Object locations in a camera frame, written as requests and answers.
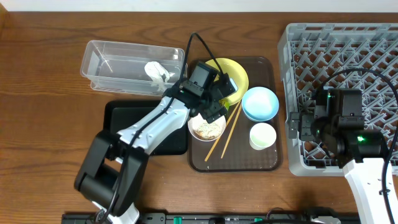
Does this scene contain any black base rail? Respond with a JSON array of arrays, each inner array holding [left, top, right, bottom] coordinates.
[[61, 207, 361, 224]]

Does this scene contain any clear plastic waste bin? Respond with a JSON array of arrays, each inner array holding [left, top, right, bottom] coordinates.
[[80, 40, 185, 96]]

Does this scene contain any grey dishwasher rack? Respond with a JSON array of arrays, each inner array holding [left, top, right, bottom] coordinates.
[[277, 22, 398, 177]]

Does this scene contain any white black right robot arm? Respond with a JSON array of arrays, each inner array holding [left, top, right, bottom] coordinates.
[[288, 88, 397, 223]]

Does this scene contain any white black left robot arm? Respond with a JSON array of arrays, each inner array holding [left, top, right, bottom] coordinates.
[[74, 62, 238, 223]]

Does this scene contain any pale green plastic cup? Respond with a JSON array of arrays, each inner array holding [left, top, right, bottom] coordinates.
[[249, 123, 277, 151]]

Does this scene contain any light blue plastic bowl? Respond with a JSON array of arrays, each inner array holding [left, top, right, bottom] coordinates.
[[242, 86, 279, 122]]

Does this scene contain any black food waste tray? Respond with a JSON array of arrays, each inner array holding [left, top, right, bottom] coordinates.
[[103, 100, 188, 156]]

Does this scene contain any white napkin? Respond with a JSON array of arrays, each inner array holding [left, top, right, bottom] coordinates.
[[144, 61, 175, 92]]

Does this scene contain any wooden chopstick right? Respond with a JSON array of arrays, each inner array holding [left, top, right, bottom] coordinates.
[[221, 102, 242, 159]]

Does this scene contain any wooden chopstick left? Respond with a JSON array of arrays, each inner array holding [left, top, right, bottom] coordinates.
[[204, 100, 241, 162]]

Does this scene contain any dark brown serving tray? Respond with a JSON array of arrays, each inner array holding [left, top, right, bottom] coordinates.
[[188, 57, 283, 172]]

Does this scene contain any yellow plastic plate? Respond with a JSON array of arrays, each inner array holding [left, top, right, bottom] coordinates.
[[216, 58, 249, 106]]

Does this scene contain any green yellow snack wrapper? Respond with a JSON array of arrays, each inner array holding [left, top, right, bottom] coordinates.
[[219, 99, 230, 111]]

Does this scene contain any pink bowl with food scraps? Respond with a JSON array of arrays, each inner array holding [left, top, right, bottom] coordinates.
[[188, 114, 226, 141]]

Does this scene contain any wooden chopstick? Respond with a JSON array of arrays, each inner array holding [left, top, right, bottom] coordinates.
[[221, 102, 242, 159], [204, 100, 241, 162]]

